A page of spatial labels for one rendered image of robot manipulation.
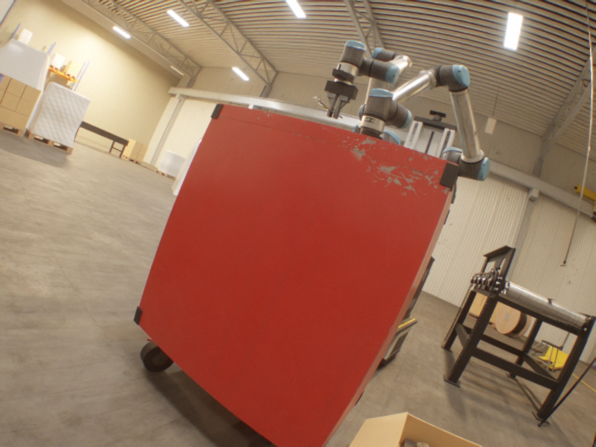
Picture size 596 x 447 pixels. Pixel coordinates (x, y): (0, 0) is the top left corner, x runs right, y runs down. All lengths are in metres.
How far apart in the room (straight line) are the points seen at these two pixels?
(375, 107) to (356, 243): 0.62
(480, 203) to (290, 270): 13.08
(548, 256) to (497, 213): 2.98
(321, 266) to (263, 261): 0.15
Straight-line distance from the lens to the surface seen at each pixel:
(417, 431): 1.18
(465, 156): 1.92
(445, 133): 2.33
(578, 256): 14.79
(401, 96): 1.46
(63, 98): 7.66
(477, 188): 13.77
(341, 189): 0.69
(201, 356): 0.89
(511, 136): 15.01
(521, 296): 2.58
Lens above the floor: 0.71
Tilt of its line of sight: 1 degrees down
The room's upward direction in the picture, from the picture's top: 23 degrees clockwise
